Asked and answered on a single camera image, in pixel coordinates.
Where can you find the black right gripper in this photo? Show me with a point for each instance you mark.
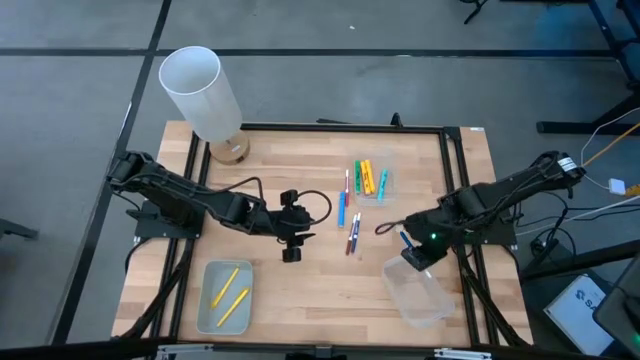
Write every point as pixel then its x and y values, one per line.
pixel 427 232

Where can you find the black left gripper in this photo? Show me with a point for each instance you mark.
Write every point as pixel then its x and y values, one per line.
pixel 290 220

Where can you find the blue dry-erase marker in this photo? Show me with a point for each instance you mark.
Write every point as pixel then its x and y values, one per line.
pixel 355 235
pixel 405 239

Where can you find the brown dry-erase marker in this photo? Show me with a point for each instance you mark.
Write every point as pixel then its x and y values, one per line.
pixel 349 240

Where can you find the teal highlighter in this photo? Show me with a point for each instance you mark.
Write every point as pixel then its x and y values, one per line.
pixel 382 185

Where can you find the red dry-erase marker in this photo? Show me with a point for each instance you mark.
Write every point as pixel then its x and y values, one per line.
pixel 346 187

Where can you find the green highlighter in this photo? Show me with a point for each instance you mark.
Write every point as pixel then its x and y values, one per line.
pixel 358 177

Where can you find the thin yellow pen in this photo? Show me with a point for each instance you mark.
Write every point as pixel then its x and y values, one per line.
pixel 225 288
pixel 232 307

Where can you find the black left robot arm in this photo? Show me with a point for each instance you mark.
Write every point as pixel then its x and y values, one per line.
pixel 170 192

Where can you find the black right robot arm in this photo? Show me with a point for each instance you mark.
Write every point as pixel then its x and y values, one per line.
pixel 500 192

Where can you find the grey plastic bin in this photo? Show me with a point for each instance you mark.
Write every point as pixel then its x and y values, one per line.
pixel 215 280

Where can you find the black floor bar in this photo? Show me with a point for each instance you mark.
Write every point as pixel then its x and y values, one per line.
pixel 575 262

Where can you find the white box with logo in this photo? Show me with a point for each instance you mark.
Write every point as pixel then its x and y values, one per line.
pixel 575 315

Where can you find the white shade wooden base lamp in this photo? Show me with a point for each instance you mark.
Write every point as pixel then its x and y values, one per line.
pixel 200 95

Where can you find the white power adapter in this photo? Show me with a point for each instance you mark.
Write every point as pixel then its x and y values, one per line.
pixel 617 186

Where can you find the black overhead crossbeam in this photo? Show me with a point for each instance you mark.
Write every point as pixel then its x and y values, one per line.
pixel 75 350

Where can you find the black chair base leg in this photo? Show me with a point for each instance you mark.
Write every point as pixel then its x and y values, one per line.
pixel 17 230

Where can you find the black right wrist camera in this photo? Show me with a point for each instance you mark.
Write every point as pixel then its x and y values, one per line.
pixel 416 259

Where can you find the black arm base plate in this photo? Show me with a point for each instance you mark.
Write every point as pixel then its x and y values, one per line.
pixel 500 237
pixel 150 227

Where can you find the black diagonal frame strut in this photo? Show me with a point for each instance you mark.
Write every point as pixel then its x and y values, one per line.
pixel 487 300
pixel 165 290

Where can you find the black aluminium table frame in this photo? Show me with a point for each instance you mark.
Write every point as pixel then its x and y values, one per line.
pixel 350 127

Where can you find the silver frame bracket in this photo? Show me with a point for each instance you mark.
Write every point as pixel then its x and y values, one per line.
pixel 462 354
pixel 182 350

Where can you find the black desk leg frame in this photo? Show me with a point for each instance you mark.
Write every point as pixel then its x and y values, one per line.
pixel 575 127

